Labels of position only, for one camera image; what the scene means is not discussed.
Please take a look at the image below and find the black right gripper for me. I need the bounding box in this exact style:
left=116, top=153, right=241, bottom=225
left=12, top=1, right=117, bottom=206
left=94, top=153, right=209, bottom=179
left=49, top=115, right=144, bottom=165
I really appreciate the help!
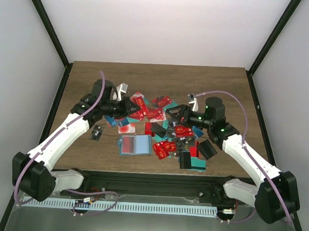
left=165, top=104, right=213, bottom=130

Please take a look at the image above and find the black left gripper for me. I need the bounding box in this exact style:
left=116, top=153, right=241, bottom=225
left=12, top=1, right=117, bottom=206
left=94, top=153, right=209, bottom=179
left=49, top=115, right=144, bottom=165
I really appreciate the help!
left=101, top=96, right=141, bottom=120

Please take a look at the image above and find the blue leather card holder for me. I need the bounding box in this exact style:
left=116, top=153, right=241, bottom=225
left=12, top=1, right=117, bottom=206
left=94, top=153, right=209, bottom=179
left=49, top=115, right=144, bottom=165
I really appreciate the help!
left=117, top=135, right=152, bottom=156

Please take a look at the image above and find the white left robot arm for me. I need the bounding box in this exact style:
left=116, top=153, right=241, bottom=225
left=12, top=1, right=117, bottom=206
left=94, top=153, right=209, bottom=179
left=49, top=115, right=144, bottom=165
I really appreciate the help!
left=12, top=79, right=140, bottom=202

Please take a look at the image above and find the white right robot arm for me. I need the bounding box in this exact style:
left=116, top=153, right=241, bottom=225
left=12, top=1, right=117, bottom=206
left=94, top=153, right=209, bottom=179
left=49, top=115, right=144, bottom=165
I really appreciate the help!
left=166, top=95, right=300, bottom=224

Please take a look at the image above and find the white red circle card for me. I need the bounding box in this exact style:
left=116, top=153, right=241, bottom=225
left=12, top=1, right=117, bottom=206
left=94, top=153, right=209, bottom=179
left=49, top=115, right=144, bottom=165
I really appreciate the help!
left=118, top=124, right=136, bottom=134

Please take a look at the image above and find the red vip card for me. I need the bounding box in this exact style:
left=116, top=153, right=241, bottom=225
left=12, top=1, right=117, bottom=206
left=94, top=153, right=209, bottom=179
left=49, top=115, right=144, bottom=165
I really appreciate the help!
left=152, top=96, right=172, bottom=108
left=152, top=141, right=176, bottom=160

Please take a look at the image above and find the glossy red card back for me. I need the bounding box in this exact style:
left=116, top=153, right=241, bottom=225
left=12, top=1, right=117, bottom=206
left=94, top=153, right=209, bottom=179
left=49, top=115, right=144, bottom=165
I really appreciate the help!
left=144, top=122, right=156, bottom=137

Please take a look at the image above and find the small black card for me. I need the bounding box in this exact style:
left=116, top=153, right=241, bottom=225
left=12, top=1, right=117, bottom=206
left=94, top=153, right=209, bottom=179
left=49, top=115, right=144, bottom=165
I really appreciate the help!
left=89, top=125, right=104, bottom=142

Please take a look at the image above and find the red VIP card centre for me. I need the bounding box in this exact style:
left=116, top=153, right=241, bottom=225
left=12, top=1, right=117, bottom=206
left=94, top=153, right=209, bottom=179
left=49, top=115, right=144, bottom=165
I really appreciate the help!
left=152, top=141, right=176, bottom=160

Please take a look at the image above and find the teal card with stripe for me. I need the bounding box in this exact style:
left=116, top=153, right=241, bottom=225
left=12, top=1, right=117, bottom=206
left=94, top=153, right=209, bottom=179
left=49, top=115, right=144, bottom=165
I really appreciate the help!
left=190, top=157, right=207, bottom=172

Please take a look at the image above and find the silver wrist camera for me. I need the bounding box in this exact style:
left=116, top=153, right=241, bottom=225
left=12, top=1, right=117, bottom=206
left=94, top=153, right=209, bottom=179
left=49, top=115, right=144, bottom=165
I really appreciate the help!
left=113, top=83, right=128, bottom=101
left=188, top=94, right=199, bottom=112

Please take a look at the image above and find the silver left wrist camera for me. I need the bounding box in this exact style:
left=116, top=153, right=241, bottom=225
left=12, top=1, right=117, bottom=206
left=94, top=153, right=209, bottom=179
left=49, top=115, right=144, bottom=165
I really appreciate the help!
left=113, top=83, right=128, bottom=101

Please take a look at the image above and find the black aluminium frame rail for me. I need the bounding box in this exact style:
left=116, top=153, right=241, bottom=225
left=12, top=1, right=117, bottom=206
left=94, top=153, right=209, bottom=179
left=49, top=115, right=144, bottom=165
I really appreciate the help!
left=56, top=168, right=258, bottom=204

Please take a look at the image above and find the light blue slotted rail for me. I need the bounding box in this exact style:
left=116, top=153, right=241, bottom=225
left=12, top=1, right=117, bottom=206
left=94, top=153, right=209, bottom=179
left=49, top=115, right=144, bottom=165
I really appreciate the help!
left=24, top=197, right=217, bottom=218

